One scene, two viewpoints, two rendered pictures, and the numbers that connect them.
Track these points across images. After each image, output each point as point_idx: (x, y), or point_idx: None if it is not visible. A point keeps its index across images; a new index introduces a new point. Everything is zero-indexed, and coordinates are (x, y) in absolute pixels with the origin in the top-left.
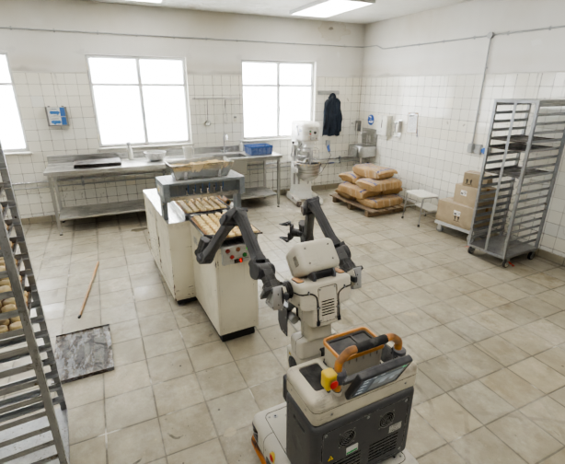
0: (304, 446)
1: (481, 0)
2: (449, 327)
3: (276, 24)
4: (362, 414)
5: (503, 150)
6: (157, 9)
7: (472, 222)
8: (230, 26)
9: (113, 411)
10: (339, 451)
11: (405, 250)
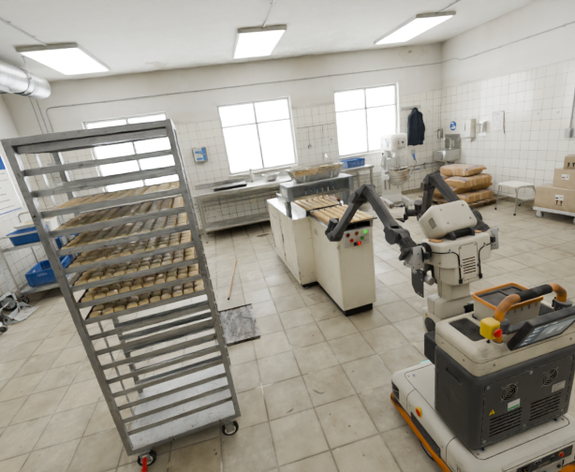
0: (461, 399)
1: None
2: None
3: (361, 56)
4: (524, 368)
5: None
6: (267, 62)
7: None
8: (323, 65)
9: (265, 370)
10: (500, 405)
11: (506, 236)
